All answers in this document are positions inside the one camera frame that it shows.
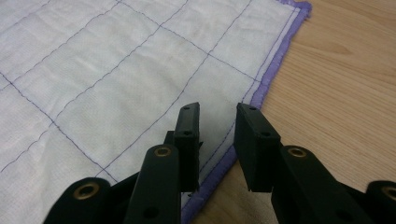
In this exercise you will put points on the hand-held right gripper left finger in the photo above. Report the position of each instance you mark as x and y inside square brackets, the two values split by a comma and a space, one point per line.
[162, 180]

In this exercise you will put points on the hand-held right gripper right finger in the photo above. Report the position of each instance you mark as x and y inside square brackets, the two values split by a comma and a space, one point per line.
[299, 186]

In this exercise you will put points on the white cloth with purple edge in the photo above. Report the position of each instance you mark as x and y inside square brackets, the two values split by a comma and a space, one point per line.
[124, 77]

